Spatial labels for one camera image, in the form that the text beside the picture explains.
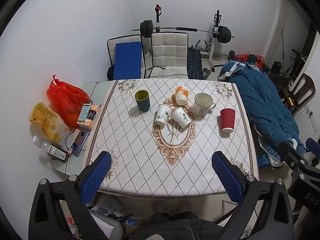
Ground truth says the brown wooden chair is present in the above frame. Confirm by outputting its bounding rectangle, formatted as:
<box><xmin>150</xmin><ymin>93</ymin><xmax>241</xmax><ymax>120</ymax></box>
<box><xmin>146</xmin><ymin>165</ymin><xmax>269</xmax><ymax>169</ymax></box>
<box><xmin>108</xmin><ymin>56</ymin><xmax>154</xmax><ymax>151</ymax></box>
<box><xmin>288</xmin><ymin>74</ymin><xmax>316</xmax><ymax>115</ymax></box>

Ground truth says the purple smartphone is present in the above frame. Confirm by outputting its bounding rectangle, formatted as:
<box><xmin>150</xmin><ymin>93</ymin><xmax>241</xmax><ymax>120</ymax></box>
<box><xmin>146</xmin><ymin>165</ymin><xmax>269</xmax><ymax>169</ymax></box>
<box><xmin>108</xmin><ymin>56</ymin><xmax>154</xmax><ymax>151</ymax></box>
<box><xmin>70</xmin><ymin>129</ymin><xmax>90</xmax><ymax>157</ymax></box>

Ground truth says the barbell with black plates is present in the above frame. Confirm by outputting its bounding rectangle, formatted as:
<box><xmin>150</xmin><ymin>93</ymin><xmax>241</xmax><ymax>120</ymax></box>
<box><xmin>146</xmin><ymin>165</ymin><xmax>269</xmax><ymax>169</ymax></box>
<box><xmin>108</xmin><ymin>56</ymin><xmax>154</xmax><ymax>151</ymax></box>
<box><xmin>133</xmin><ymin>20</ymin><xmax>235</xmax><ymax>44</ymax></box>

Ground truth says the red plastic bag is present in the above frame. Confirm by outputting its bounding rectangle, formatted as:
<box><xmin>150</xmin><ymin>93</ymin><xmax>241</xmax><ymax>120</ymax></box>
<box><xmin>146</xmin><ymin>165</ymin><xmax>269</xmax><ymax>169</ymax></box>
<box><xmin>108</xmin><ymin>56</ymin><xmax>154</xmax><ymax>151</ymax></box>
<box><xmin>47</xmin><ymin>74</ymin><xmax>90</xmax><ymax>129</ymax></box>

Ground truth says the brown medicine bottle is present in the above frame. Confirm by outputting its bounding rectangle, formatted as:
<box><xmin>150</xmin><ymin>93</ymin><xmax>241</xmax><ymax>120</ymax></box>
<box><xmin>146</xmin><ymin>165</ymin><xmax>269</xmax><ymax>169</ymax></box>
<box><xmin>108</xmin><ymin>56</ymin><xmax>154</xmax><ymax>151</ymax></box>
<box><xmin>47</xmin><ymin>144</ymin><xmax>69</xmax><ymax>163</ymax></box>

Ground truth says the floral diamond pattern tablecloth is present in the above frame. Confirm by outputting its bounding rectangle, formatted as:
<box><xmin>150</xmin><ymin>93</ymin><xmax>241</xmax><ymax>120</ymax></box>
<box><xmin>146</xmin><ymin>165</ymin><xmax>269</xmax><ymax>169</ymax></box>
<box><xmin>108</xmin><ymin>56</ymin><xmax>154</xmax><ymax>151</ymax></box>
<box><xmin>84</xmin><ymin>79</ymin><xmax>259</xmax><ymax>197</ymax></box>

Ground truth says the white weight bench rack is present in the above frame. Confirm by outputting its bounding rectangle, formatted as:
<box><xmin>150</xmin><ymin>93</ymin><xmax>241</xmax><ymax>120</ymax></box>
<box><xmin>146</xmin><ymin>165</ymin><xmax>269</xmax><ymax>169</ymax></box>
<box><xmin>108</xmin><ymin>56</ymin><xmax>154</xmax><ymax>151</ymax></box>
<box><xmin>194</xmin><ymin>10</ymin><xmax>222</xmax><ymax>72</ymax></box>

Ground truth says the chair with blue cushion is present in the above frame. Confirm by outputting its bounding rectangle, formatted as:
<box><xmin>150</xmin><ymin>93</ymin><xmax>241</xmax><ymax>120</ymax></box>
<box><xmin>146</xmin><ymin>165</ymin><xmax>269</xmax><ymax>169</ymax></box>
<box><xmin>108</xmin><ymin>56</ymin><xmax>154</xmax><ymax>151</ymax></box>
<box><xmin>107</xmin><ymin>35</ymin><xmax>145</xmax><ymax>81</ymax></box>

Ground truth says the dark green mug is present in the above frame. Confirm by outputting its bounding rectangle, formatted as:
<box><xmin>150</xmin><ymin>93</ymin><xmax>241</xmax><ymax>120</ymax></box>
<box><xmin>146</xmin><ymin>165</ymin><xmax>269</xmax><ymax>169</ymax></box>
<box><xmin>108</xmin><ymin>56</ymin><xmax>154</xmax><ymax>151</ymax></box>
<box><xmin>135</xmin><ymin>90</ymin><xmax>150</xmax><ymax>112</ymax></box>

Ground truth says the yellow chips bag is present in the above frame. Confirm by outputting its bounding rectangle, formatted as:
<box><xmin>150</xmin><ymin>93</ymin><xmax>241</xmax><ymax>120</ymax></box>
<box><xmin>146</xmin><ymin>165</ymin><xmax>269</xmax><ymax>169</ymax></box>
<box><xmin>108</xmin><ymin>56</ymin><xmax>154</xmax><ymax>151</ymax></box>
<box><xmin>29</xmin><ymin>101</ymin><xmax>69</xmax><ymax>146</ymax></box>

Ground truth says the orange tissue pack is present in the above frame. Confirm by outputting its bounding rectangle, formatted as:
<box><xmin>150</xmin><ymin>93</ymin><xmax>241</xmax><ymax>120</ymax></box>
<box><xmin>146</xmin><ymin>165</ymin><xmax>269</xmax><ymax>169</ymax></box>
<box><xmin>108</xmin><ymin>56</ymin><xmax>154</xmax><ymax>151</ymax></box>
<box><xmin>77</xmin><ymin>119</ymin><xmax>95</xmax><ymax>129</ymax></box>

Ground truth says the white paper cup with print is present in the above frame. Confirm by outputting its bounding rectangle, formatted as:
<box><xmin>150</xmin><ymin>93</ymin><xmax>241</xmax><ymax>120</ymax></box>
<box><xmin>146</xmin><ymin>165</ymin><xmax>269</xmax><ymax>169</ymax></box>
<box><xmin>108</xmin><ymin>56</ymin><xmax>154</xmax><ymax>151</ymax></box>
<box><xmin>171</xmin><ymin>107</ymin><xmax>191</xmax><ymax>129</ymax></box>

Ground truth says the white padded chair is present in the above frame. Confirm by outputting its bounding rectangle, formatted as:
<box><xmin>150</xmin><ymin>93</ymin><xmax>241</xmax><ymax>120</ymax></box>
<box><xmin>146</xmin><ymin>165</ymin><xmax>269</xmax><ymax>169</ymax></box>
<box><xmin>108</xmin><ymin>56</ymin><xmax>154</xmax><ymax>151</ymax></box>
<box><xmin>145</xmin><ymin>32</ymin><xmax>189</xmax><ymax>79</ymax></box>

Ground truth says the orange and white paper cup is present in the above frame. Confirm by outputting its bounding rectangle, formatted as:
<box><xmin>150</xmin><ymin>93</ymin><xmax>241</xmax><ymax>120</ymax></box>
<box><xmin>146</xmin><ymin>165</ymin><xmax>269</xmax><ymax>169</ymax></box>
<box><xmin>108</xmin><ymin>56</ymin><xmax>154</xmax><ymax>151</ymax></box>
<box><xmin>175</xmin><ymin>86</ymin><xmax>189</xmax><ymax>106</ymax></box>

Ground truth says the red ribbed paper cup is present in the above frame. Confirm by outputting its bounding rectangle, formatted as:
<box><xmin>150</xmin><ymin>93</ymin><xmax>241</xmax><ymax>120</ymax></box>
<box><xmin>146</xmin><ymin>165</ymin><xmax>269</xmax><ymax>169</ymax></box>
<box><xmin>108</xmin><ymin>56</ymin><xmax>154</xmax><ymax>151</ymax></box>
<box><xmin>220</xmin><ymin>108</ymin><xmax>235</xmax><ymax>134</ymax></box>

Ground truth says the light blue small box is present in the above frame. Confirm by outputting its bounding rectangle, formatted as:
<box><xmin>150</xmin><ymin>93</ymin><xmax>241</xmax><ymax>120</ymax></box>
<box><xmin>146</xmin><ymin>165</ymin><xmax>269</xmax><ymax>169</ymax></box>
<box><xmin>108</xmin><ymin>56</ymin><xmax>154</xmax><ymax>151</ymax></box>
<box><xmin>78</xmin><ymin>103</ymin><xmax>91</xmax><ymax>122</ymax></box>

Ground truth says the white ceramic tea mug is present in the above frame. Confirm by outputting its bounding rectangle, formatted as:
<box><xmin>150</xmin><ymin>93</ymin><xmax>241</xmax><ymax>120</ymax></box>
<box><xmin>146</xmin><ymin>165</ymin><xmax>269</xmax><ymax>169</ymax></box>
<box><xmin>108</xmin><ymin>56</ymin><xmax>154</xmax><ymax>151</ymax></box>
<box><xmin>191</xmin><ymin>93</ymin><xmax>216</xmax><ymax>116</ymax></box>

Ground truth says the blue quilted jacket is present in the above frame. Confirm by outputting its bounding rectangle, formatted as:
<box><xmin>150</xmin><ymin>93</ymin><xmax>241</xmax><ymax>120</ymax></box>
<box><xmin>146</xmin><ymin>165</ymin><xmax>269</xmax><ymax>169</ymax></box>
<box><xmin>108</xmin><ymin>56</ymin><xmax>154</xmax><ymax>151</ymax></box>
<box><xmin>219</xmin><ymin>60</ymin><xmax>306</xmax><ymax>168</ymax></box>

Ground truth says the black small box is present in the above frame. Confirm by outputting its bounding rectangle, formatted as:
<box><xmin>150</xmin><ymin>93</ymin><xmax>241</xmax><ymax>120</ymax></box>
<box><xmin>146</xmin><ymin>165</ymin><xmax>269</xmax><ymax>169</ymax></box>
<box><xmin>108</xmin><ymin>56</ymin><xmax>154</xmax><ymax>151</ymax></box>
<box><xmin>87</xmin><ymin>105</ymin><xmax>99</xmax><ymax>121</ymax></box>

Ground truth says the white floral paper cup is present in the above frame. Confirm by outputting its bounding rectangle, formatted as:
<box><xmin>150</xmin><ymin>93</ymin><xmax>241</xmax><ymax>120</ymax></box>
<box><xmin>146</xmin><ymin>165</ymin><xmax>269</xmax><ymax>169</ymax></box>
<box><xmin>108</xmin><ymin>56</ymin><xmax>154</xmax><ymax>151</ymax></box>
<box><xmin>155</xmin><ymin>104</ymin><xmax>172</xmax><ymax>126</ymax></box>

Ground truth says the clear plastic bottle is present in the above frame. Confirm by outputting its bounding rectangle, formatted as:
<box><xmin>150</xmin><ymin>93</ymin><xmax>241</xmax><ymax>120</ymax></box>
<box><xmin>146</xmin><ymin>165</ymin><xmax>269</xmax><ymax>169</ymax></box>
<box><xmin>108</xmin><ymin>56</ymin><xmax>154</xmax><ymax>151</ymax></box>
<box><xmin>33</xmin><ymin>135</ymin><xmax>51</xmax><ymax>155</ymax></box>

